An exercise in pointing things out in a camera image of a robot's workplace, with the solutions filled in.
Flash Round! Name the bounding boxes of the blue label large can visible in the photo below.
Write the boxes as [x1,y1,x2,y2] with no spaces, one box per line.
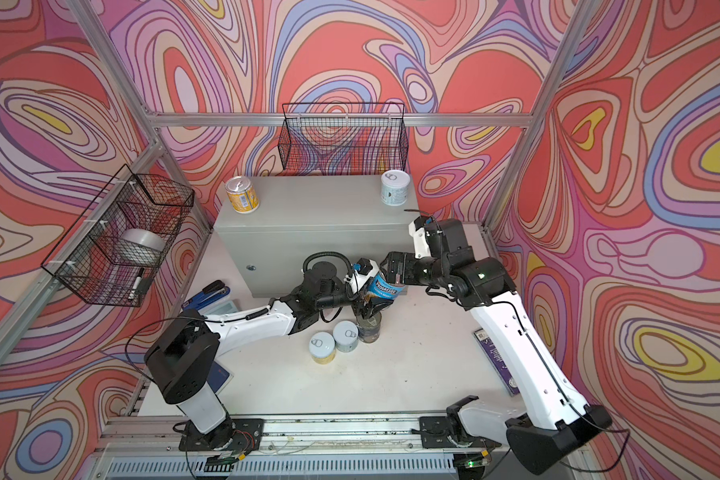
[365,272,406,302]

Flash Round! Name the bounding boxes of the dark tomato can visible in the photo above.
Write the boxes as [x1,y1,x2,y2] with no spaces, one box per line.
[356,312,382,343]

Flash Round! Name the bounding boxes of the pale green white can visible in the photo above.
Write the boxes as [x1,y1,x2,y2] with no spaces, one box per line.
[381,170,411,206]

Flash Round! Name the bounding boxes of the yellow corn can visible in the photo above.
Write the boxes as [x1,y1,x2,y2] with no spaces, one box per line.
[224,176,259,214]

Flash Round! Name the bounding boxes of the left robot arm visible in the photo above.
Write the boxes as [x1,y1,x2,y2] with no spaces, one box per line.
[145,251,379,449]

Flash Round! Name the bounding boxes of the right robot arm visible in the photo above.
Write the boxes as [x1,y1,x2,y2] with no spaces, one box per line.
[382,214,615,475]

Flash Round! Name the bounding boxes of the light blue white can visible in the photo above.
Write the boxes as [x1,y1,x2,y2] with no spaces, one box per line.
[332,320,359,353]

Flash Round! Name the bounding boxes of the white yellow can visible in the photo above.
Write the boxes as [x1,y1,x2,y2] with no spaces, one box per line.
[309,332,336,365]

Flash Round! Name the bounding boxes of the grey metal cabinet box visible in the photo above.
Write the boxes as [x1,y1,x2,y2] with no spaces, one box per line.
[214,176,419,298]

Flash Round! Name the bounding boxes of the mint green calculator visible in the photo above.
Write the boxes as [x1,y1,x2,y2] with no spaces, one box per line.
[205,300,239,315]

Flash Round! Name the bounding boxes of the purple packet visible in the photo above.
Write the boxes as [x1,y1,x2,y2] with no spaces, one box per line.
[473,329,520,396]

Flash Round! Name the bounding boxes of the blue black stapler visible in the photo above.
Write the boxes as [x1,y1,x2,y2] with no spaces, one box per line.
[181,280,230,312]

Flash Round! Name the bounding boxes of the dark blue notebook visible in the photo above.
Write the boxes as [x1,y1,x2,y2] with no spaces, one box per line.
[207,361,233,394]

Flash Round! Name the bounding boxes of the black marker pen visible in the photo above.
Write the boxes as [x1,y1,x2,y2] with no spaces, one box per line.
[128,268,144,301]

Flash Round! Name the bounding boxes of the black wire basket back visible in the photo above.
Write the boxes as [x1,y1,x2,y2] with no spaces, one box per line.
[277,101,409,176]

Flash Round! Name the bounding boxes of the black wire basket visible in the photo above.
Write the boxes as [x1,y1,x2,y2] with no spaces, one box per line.
[277,101,409,176]
[41,166,195,307]

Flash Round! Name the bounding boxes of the black wire basket left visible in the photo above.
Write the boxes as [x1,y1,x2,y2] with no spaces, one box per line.
[41,166,195,307]

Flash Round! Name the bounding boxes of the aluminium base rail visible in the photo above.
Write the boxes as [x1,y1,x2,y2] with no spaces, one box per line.
[95,410,589,480]

